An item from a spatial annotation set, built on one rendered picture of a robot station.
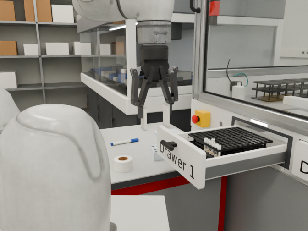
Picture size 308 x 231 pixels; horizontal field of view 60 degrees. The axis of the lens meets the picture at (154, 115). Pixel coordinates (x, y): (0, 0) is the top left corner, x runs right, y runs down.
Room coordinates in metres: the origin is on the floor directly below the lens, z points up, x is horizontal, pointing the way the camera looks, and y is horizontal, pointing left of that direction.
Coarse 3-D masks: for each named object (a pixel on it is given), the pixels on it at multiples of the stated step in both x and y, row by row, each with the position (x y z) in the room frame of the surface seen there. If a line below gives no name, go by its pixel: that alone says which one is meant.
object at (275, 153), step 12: (192, 132) 0.95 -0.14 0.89; (276, 144) 0.86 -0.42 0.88; (228, 156) 0.72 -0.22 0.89; (240, 156) 0.74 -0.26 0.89; (252, 156) 0.76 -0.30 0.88; (264, 156) 0.77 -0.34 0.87; (276, 156) 0.79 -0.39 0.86; (216, 168) 0.70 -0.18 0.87; (228, 168) 0.72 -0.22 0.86; (240, 168) 0.74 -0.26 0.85; (252, 168) 0.76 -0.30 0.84
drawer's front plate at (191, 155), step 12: (168, 132) 0.84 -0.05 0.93; (180, 144) 0.77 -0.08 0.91; (192, 144) 0.73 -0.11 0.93; (168, 156) 0.84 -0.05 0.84; (180, 156) 0.76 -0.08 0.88; (192, 156) 0.70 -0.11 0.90; (204, 156) 0.67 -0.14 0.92; (180, 168) 0.76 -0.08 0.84; (204, 168) 0.67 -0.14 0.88; (192, 180) 0.69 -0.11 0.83; (204, 180) 0.67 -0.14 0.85
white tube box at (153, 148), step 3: (156, 144) 1.08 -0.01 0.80; (150, 147) 1.05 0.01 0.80; (153, 147) 1.05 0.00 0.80; (156, 147) 1.05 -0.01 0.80; (150, 150) 1.05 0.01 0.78; (153, 150) 1.02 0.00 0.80; (156, 150) 1.02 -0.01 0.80; (150, 153) 1.05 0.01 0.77; (153, 153) 1.00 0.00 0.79; (156, 153) 0.99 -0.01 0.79; (153, 156) 1.00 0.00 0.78; (156, 156) 0.99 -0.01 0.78; (159, 156) 0.99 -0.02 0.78; (153, 159) 1.00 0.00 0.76; (156, 159) 0.99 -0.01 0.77; (159, 159) 0.99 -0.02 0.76; (162, 159) 1.00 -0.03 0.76
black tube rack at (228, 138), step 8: (232, 128) 0.98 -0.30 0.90; (240, 128) 0.98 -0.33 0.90; (200, 136) 0.88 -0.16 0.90; (208, 136) 0.89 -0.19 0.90; (216, 136) 0.89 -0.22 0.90; (224, 136) 0.89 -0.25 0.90; (232, 136) 0.88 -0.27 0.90; (240, 136) 0.89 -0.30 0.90; (248, 136) 0.89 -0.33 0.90; (256, 136) 0.88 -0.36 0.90; (200, 144) 0.88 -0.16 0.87; (224, 144) 0.81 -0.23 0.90; (232, 144) 0.80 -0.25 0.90; (240, 144) 0.80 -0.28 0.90; (248, 144) 0.81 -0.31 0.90; (256, 144) 0.81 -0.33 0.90; (264, 144) 0.84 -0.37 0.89; (208, 152) 0.81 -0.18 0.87; (224, 152) 0.81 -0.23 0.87; (232, 152) 0.81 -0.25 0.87; (240, 152) 0.81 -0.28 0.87
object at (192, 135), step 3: (189, 135) 0.91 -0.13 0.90; (192, 135) 0.90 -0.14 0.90; (195, 135) 0.90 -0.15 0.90; (195, 138) 0.87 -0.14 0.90; (198, 138) 0.86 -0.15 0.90; (201, 138) 0.86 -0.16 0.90; (201, 141) 0.84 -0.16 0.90; (204, 144) 0.82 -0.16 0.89; (207, 144) 0.80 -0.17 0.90; (210, 147) 0.79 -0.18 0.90; (213, 147) 0.78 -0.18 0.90; (216, 150) 0.76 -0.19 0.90; (219, 150) 0.75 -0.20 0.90; (222, 150) 0.76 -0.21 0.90
